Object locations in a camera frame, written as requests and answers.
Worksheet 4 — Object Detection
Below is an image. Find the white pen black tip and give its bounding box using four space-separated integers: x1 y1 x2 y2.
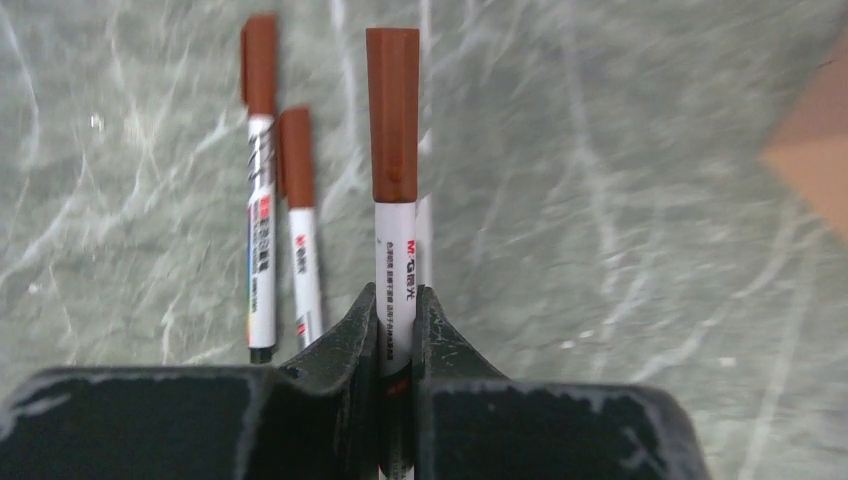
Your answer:
240 13 278 365

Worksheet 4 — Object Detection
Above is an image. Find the white pen red tip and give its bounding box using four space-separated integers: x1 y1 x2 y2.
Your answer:
365 27 421 480

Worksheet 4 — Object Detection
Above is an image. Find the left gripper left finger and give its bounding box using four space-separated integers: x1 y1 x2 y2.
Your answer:
1 285 378 479

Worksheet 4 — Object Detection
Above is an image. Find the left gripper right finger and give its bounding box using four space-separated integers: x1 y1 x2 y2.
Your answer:
413 287 710 479

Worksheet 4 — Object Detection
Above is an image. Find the orange plastic desk organizer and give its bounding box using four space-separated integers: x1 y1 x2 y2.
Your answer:
760 28 847 240

